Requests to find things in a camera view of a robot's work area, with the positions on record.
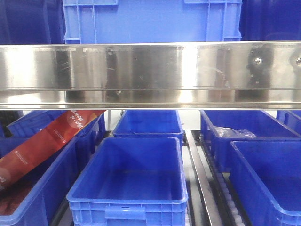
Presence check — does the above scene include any blue bin back centre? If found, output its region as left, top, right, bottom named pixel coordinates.
left=112, top=110, right=184, bottom=147

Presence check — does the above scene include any stainless steel shelf rack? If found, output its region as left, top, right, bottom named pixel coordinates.
left=0, top=41, right=301, bottom=110

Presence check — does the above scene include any red printed carton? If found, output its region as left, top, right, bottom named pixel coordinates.
left=0, top=110, right=105, bottom=192

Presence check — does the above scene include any blue bin front right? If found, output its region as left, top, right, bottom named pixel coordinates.
left=230, top=141, right=301, bottom=226

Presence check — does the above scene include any blue bin front centre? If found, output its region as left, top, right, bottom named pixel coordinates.
left=67, top=137, right=188, bottom=226

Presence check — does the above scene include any clear plastic bag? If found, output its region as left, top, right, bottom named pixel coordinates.
left=214, top=126, right=257, bottom=138

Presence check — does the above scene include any large blue crate upper shelf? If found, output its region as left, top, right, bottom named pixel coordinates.
left=63, top=0, right=243, bottom=44

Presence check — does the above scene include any blue bin front left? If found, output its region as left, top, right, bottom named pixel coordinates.
left=0, top=136, right=79, bottom=226

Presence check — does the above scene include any blue bin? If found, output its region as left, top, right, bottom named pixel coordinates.
left=200, top=110, right=301, bottom=172
left=6, top=110, right=106, bottom=172
left=112, top=110, right=184, bottom=147
left=0, top=136, right=79, bottom=226
left=67, top=137, right=188, bottom=226
left=230, top=141, right=301, bottom=226

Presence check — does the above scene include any blue bin back left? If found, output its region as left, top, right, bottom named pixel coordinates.
left=6, top=110, right=106, bottom=172

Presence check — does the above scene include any blue bin back right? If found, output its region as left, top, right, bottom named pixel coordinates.
left=200, top=110, right=301, bottom=172

